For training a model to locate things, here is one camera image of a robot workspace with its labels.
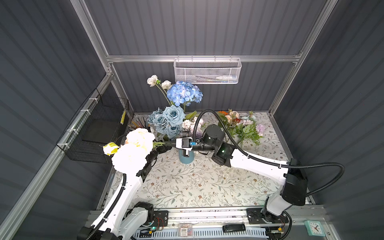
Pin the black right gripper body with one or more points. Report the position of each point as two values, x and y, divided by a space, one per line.
214 150

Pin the purple white flower bunch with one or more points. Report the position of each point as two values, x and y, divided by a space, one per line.
188 127

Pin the teal ceramic vase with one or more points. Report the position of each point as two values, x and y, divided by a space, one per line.
186 159

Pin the dusty blue rose bunch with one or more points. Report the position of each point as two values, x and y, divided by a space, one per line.
167 122

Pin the white rose stem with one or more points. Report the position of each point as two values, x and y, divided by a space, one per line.
164 86

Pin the cream peony flower stem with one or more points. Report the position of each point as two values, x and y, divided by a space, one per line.
131 157

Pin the blue hydrangea flower stem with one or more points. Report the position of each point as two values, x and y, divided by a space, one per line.
183 94

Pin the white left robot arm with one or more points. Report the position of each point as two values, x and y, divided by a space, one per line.
116 222

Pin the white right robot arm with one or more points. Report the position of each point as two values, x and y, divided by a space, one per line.
293 182

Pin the green sprig flower bunch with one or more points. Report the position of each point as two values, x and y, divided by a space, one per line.
243 129

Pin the floral patterned table mat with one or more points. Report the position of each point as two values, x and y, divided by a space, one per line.
202 183

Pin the coloured pencils bundle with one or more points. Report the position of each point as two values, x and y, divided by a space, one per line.
140 122

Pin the black remote device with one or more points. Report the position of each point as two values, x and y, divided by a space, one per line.
231 228

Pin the clear small parts box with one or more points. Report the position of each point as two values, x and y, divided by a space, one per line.
185 230

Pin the teal small clock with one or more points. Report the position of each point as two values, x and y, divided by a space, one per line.
314 228

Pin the white wire mesh basket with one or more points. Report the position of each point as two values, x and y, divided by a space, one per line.
207 71

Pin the black wire wall basket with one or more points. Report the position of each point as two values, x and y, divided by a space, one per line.
102 122

